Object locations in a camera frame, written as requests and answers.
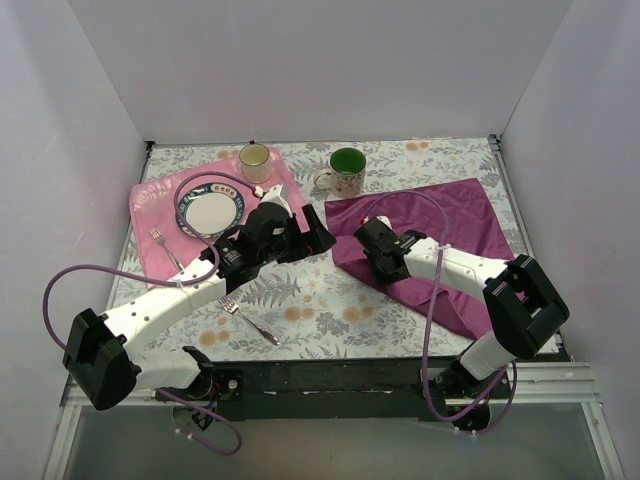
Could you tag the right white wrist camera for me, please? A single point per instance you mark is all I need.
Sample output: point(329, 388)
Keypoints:
point(384, 219)

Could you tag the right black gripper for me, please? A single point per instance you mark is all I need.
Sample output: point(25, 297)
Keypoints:
point(373, 240)

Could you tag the small silver fork on placemat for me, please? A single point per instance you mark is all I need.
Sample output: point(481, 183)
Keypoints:
point(161, 241)

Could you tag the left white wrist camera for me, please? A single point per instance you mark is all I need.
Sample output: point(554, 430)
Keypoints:
point(277, 194)

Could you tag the pink cloth placemat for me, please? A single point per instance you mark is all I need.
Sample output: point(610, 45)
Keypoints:
point(152, 205)

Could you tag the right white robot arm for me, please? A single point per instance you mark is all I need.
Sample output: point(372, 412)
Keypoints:
point(524, 307)

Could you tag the aluminium frame rail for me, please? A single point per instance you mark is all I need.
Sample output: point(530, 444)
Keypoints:
point(547, 434)

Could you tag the purple satin napkin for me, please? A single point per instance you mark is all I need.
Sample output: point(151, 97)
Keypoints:
point(474, 228)

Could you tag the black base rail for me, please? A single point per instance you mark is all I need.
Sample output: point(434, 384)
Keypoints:
point(318, 389)

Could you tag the cream ceramic cup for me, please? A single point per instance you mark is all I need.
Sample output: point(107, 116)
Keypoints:
point(255, 162)

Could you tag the green floral mug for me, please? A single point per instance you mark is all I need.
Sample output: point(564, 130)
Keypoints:
point(345, 174)

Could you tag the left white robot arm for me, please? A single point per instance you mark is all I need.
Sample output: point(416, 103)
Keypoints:
point(105, 354)

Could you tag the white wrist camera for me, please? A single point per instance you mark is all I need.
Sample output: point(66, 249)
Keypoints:
point(384, 219)
point(277, 194)

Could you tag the silver fork on table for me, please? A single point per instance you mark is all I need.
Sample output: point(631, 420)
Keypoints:
point(232, 308)

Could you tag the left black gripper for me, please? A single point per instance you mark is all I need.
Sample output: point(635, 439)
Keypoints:
point(301, 240)

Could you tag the white plate blue rim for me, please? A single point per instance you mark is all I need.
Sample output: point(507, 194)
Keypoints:
point(211, 208)

